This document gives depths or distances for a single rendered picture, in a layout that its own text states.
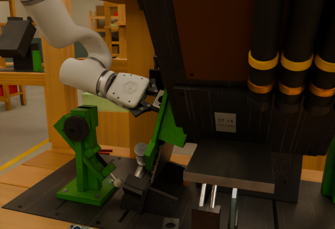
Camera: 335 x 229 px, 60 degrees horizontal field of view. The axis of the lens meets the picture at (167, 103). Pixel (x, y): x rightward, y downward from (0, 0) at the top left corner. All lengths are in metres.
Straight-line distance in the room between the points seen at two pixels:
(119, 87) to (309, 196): 0.65
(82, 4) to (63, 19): 11.15
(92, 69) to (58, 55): 0.44
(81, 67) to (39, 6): 0.21
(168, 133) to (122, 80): 0.22
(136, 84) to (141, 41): 0.31
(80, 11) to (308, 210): 11.46
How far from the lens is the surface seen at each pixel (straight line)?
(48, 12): 0.78
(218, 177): 0.54
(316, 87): 0.51
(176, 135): 0.73
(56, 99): 1.34
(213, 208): 0.68
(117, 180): 0.90
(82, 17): 11.92
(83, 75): 0.87
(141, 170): 0.85
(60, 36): 0.80
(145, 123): 1.16
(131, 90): 0.82
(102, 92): 0.85
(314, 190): 1.06
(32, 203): 0.97
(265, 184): 0.54
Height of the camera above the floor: 1.38
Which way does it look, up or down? 13 degrees down
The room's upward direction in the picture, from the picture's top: straight up
